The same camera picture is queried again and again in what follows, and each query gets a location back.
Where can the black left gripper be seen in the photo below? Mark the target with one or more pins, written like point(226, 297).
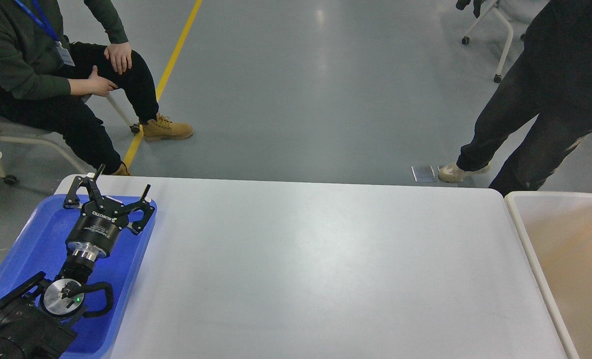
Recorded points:
point(98, 227)

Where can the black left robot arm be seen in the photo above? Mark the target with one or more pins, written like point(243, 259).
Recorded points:
point(65, 283)

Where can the white chair under person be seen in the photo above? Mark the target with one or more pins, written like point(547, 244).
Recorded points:
point(11, 132)

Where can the seated person green sweater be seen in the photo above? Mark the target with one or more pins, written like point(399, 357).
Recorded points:
point(44, 76)

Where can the left floor plate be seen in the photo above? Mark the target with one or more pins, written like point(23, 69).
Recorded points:
point(423, 174)

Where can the beige plastic bin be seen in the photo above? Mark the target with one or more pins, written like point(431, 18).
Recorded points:
point(556, 232)

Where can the standing person black trousers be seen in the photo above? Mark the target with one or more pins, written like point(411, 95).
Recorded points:
point(551, 83)

